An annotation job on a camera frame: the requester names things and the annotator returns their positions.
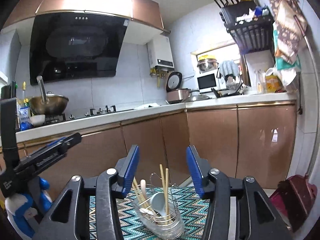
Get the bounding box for light blue ceramic spoon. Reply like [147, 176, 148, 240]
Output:
[150, 192, 165, 217]

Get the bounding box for black range hood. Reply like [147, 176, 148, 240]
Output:
[29, 12, 129, 86]

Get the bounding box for brown lower kitchen cabinets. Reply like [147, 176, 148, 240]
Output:
[16, 100, 297, 198]

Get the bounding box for blue white gloved hand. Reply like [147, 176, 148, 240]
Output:
[4, 177, 53, 239]

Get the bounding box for dark red stool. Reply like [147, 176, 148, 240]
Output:
[270, 174, 317, 232]

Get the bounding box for white ceramic spoon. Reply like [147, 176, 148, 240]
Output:
[139, 207, 156, 217]

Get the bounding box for white water heater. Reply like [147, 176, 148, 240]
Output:
[147, 35, 174, 71]

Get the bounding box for black wall dish rack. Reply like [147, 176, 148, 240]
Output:
[213, 0, 274, 55]

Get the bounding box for white microwave oven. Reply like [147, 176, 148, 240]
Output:
[197, 69, 226, 93]

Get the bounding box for yellow oil bottle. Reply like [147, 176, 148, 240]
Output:
[265, 68, 283, 93]

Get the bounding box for glass pot lid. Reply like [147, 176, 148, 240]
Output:
[182, 89, 210, 103]

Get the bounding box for clear utensil holder wire frame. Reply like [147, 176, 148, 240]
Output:
[131, 171, 185, 239]

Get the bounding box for gas stove burner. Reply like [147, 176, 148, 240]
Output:
[44, 105, 126, 125]

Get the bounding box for patterned hanging cloth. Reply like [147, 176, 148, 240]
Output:
[268, 0, 308, 65]

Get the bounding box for yellow lidded pot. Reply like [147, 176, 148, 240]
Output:
[197, 55, 219, 73]

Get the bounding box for zigzag patterned table cloth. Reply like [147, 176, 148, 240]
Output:
[88, 186, 213, 240]

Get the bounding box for blue label bottle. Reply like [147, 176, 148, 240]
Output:
[18, 81, 32, 131]

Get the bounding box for pink rice cooker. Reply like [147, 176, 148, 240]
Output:
[165, 72, 191, 104]

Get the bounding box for white ceramic spoon pinkish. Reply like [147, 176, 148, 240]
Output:
[140, 179, 147, 201]

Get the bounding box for steel wok with handle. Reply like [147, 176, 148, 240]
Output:
[29, 75, 69, 115]

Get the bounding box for small white bowl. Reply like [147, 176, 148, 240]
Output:
[29, 114, 46, 127]

